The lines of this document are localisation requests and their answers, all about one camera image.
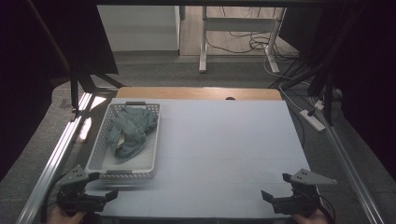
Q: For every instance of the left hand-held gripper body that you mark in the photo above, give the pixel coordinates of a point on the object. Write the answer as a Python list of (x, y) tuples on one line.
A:
[(77, 202)]

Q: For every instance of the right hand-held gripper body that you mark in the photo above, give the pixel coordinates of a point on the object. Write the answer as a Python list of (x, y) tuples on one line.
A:
[(299, 203)]

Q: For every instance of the white perforated plastic basket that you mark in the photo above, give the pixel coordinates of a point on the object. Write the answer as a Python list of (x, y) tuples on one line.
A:
[(102, 160)]

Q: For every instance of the light blue denim shorts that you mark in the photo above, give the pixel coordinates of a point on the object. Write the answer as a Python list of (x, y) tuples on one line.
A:
[(132, 130)]

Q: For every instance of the person's right hand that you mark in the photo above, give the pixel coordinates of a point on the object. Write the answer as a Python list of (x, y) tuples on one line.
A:
[(313, 219)]

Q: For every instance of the person's left hand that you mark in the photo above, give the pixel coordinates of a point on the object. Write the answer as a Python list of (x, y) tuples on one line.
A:
[(63, 218)]

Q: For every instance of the white table mat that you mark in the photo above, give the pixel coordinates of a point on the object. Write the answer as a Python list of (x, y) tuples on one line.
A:
[(224, 152)]

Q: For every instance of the white power strip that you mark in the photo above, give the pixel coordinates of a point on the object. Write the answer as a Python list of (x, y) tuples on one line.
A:
[(312, 120)]

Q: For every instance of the white plug adapter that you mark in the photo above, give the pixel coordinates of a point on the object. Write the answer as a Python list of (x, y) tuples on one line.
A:
[(319, 104)]

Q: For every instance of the black round table grommet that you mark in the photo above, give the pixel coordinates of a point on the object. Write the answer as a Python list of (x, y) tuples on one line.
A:
[(230, 98)]

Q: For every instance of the white cabinet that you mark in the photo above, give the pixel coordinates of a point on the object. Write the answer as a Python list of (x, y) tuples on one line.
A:
[(140, 28)]

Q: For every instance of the aluminium frame rail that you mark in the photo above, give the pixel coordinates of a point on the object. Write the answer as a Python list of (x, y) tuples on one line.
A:
[(53, 165), (348, 161)]

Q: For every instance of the white desk frame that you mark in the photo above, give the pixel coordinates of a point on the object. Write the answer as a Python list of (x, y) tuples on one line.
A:
[(239, 23)]

